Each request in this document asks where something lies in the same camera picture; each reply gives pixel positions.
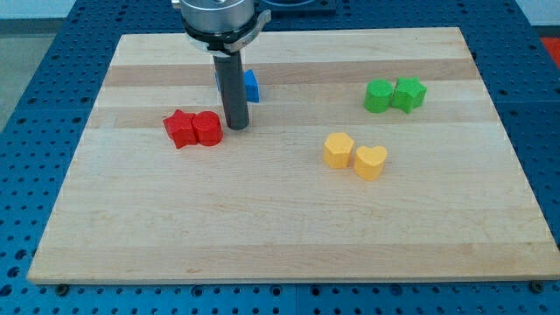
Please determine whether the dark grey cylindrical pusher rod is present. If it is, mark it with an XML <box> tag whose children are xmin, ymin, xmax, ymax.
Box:
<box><xmin>213</xmin><ymin>52</ymin><xmax>249</xmax><ymax>130</ymax></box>

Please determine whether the silver round tool flange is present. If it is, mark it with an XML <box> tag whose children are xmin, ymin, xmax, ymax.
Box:
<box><xmin>171</xmin><ymin>0</ymin><xmax>271</xmax><ymax>58</ymax></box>

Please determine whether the blue triangle block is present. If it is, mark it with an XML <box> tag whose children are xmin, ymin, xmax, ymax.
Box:
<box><xmin>214</xmin><ymin>70</ymin><xmax>260</xmax><ymax>104</ymax></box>

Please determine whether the red cylinder block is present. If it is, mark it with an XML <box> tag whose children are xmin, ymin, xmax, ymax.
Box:
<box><xmin>192</xmin><ymin>111</ymin><xmax>223</xmax><ymax>146</ymax></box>

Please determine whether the red star block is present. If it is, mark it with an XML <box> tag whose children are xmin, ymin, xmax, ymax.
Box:
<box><xmin>163</xmin><ymin>109</ymin><xmax>198</xmax><ymax>149</ymax></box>

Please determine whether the yellow hexagon block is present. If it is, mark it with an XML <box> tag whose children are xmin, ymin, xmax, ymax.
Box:
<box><xmin>323</xmin><ymin>132</ymin><xmax>354</xmax><ymax>169</ymax></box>

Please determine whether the light wooden board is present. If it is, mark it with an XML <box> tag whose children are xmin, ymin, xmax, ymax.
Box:
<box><xmin>28</xmin><ymin>27</ymin><xmax>559</xmax><ymax>284</ymax></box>

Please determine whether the green cylinder block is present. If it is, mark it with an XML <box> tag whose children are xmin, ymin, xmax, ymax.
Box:
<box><xmin>364</xmin><ymin>80</ymin><xmax>394</xmax><ymax>114</ymax></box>

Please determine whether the yellow heart block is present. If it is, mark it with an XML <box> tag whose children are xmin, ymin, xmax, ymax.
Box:
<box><xmin>353</xmin><ymin>146</ymin><xmax>388</xmax><ymax>181</ymax></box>

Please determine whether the green star block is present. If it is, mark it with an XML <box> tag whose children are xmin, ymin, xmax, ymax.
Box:
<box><xmin>391</xmin><ymin>77</ymin><xmax>427</xmax><ymax>114</ymax></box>

